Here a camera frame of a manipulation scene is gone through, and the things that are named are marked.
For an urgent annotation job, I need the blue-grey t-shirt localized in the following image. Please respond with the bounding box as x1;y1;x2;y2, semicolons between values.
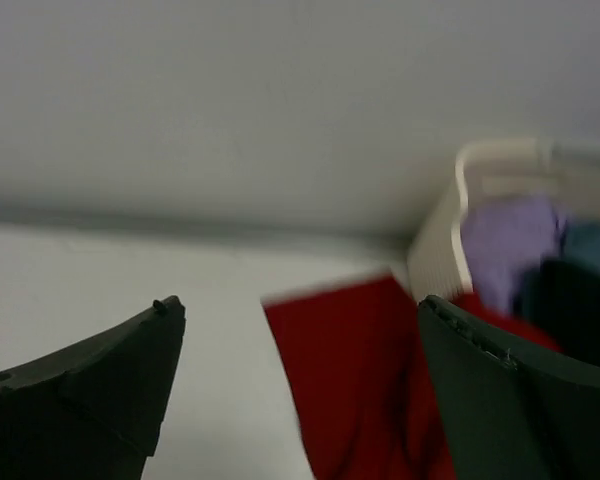
561;220;600;271

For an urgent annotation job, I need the red t-shirt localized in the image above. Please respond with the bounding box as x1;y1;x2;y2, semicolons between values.
264;275;558;479

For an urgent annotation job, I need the cream laundry basket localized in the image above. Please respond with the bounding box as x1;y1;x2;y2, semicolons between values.
407;138;600;300

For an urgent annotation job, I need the purple t-shirt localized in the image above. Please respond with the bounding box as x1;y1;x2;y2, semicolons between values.
461;195;570;315

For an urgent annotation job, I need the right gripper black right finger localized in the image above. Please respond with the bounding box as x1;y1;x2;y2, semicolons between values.
417;295;600;479

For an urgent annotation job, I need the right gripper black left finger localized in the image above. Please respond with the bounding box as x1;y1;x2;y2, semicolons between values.
0;296;186;479

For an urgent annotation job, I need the black t-shirt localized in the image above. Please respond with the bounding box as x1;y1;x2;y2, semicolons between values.
514;259;600;367

